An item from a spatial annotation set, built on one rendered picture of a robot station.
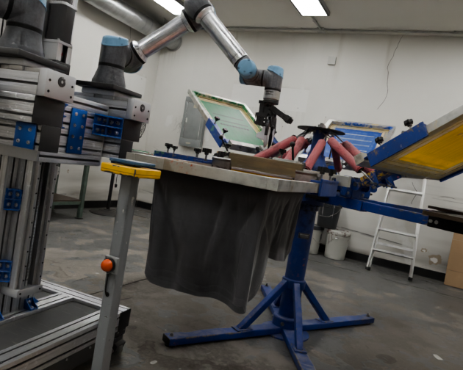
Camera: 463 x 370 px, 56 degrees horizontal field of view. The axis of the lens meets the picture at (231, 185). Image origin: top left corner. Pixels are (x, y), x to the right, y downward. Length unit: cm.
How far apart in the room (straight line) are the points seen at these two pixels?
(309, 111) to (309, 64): 68
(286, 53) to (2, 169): 522
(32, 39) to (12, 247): 83
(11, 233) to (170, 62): 582
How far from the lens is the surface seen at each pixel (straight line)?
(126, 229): 136
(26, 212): 192
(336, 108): 621
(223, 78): 691
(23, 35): 169
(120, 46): 208
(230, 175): 137
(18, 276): 199
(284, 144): 265
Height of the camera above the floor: 102
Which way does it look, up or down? 3 degrees down
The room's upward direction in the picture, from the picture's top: 10 degrees clockwise
